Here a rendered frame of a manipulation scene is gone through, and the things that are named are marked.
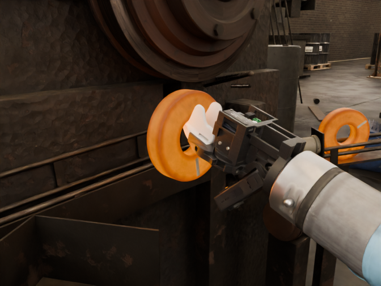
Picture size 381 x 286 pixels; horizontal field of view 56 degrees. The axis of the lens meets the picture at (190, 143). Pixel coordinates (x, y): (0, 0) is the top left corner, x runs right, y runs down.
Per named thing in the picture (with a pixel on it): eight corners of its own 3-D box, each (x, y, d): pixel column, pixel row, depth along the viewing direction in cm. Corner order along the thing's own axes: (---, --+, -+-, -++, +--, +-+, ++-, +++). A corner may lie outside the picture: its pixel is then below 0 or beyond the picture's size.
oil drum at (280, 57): (225, 130, 387) (228, 44, 361) (260, 122, 425) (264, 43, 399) (271, 142, 344) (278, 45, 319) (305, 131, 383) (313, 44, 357)
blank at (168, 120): (138, 100, 55) (152, 102, 52) (208, 80, 64) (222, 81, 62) (152, 191, 60) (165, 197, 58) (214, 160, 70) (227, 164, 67)
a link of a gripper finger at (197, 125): (189, 91, 59) (229, 116, 53) (182, 123, 62) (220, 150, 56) (174, 93, 57) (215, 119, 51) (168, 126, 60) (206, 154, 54)
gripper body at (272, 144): (249, 102, 55) (316, 139, 48) (235, 150, 59) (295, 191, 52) (214, 108, 50) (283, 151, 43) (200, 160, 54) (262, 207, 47)
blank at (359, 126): (330, 167, 111) (336, 170, 108) (307, 127, 106) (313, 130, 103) (371, 137, 111) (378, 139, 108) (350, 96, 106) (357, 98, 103)
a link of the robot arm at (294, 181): (323, 214, 50) (283, 239, 44) (294, 194, 53) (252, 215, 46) (349, 159, 46) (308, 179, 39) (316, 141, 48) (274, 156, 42)
